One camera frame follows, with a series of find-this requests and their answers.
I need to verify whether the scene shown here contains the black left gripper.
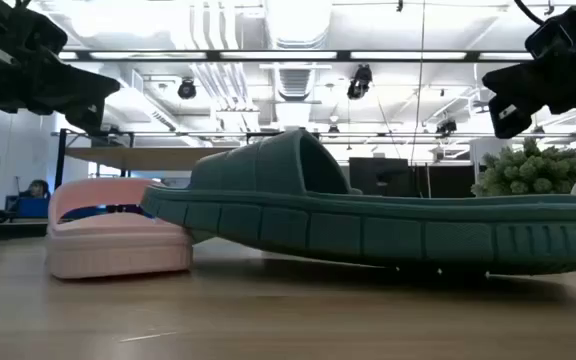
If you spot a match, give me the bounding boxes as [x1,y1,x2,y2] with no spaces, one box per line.
[0,0,122,135]

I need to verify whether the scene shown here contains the green potted plant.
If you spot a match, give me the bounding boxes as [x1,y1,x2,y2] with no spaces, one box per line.
[470,137,576,197]

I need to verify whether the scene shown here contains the black ceiling spotlight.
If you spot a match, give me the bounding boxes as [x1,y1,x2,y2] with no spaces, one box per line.
[435,118,458,138]
[346,63,374,101]
[177,77,198,101]

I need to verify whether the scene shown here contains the person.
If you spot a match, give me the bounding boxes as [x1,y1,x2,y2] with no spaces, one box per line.
[17,178,52,200]

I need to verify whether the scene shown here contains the blue storage bin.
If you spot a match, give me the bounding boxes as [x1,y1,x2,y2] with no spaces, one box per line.
[5,194,50,219]

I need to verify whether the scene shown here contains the black desk monitor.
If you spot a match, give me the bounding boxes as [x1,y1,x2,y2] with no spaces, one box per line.
[348,156,412,197]

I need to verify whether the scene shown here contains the black overhead beam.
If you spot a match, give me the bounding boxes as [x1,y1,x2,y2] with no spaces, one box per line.
[57,48,535,63]

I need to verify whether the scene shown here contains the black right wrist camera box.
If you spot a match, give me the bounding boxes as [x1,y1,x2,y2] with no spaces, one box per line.
[524,14,576,61]

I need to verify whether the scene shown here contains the wooden shelf with black frame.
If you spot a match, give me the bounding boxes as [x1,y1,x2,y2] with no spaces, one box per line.
[53,127,249,191]

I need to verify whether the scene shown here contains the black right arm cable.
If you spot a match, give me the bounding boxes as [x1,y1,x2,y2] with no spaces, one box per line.
[512,0,544,26]

